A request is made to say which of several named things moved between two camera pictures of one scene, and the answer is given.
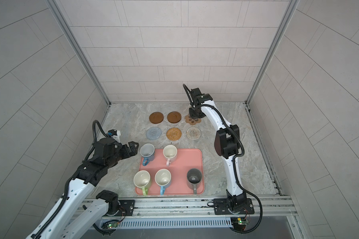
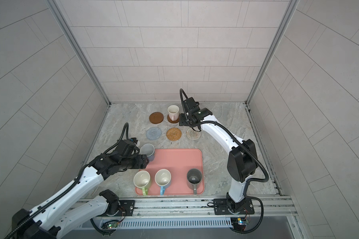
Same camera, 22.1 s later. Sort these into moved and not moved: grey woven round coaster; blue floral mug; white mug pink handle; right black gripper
Moved: white mug pink handle; right black gripper
Not moved: grey woven round coaster; blue floral mug
